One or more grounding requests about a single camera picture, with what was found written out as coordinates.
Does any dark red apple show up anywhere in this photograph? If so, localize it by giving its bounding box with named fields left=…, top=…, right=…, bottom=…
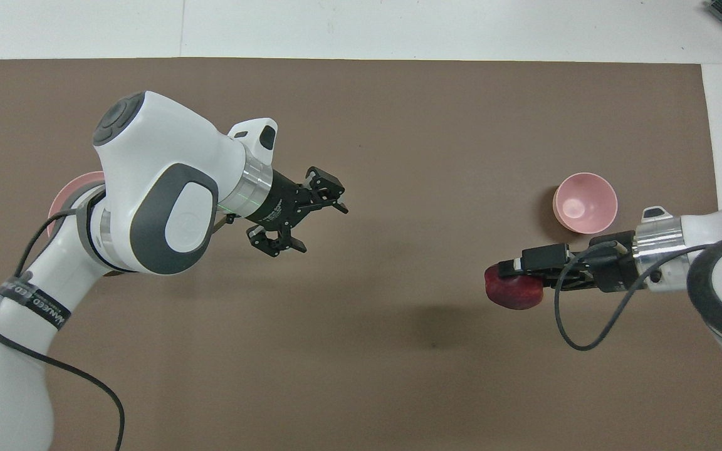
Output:
left=484, top=263, right=548, bottom=311

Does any pink plate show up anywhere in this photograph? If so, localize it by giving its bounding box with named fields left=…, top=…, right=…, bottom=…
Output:
left=47, top=171, right=107, bottom=240

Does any pink bowl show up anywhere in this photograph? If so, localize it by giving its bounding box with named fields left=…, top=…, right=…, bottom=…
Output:
left=553, top=172, right=619, bottom=235

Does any brown table mat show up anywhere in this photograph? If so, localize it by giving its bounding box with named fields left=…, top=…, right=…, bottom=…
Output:
left=0, top=58, right=722, bottom=451

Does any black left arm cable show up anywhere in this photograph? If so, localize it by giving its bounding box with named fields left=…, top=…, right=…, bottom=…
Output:
left=0, top=209, right=126, bottom=451

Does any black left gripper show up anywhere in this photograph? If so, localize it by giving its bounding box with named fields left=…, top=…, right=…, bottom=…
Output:
left=243, top=165, right=350, bottom=259

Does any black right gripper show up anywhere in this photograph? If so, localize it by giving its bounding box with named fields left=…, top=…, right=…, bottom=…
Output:
left=498, top=231, right=642, bottom=295

